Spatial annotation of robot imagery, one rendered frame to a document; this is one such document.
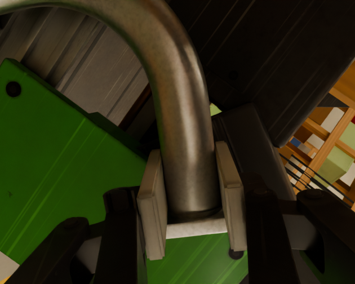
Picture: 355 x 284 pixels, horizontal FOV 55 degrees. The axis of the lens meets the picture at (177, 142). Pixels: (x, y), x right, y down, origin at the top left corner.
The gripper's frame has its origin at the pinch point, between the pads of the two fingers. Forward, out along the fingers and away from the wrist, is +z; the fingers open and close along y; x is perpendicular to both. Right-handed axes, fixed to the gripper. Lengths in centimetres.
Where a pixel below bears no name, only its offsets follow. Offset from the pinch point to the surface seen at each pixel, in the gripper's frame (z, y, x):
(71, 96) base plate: 45.1, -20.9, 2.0
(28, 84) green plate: 5.4, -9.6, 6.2
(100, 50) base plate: 45.4, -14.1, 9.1
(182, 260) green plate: 3.7, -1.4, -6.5
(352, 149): 297, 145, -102
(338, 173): 286, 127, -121
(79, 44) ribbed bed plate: 7.7, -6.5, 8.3
